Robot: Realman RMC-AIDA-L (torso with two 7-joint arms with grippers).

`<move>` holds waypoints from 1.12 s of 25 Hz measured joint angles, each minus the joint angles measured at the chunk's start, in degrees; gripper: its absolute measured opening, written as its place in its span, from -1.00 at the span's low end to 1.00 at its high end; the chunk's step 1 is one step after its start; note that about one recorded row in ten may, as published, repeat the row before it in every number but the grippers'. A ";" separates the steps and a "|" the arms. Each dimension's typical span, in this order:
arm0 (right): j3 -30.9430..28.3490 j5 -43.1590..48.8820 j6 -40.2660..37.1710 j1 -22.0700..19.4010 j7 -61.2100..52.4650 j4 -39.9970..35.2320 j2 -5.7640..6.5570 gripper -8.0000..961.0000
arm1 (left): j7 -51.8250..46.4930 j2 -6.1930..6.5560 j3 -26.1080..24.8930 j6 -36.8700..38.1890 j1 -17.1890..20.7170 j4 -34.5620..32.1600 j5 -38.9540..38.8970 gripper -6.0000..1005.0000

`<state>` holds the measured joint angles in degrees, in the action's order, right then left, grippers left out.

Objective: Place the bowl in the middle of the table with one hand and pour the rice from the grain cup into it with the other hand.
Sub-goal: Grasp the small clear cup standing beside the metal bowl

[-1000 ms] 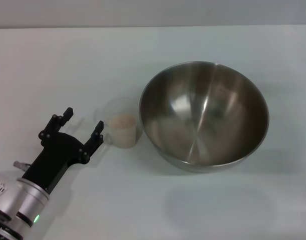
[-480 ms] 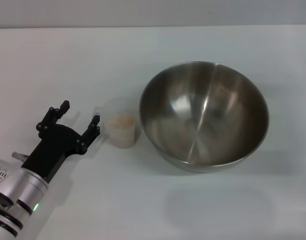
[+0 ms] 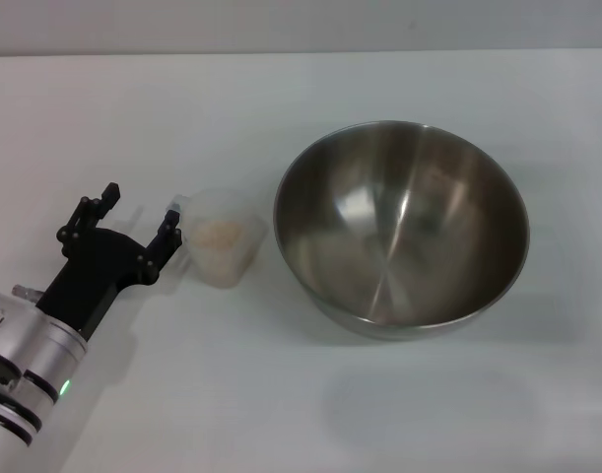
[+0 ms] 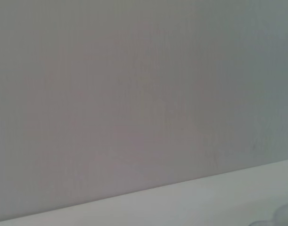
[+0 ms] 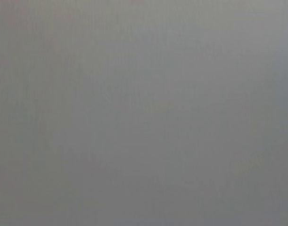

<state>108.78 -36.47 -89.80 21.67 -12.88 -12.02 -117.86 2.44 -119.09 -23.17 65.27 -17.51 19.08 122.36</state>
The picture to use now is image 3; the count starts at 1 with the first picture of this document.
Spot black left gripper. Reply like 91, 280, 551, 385
35, 181, 184, 342

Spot white rice grains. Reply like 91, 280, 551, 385
190, 220, 246, 257

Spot clear plastic measuring cup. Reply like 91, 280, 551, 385
169, 188, 268, 289

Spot stainless steel mixing bowl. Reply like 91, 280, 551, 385
273, 119, 531, 343

